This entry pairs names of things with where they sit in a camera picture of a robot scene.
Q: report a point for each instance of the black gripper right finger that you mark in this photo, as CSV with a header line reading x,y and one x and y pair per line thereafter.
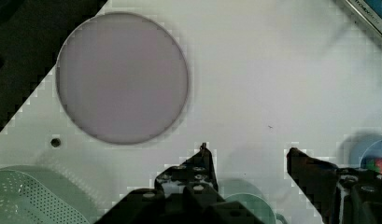
x,y
317,180

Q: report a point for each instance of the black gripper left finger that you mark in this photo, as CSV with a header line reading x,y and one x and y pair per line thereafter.
x,y
198,169

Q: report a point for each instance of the blue cup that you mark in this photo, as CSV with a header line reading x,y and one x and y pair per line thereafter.
x,y
368,147

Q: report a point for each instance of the toy strawberry in cup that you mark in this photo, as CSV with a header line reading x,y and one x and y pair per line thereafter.
x,y
374,164

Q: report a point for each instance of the green mug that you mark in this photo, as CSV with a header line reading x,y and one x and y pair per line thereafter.
x,y
238,190

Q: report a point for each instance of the round lilac plate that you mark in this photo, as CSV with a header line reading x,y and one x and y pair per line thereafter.
x,y
122,78

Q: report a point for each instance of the green perforated colander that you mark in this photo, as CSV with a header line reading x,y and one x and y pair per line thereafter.
x,y
36,195

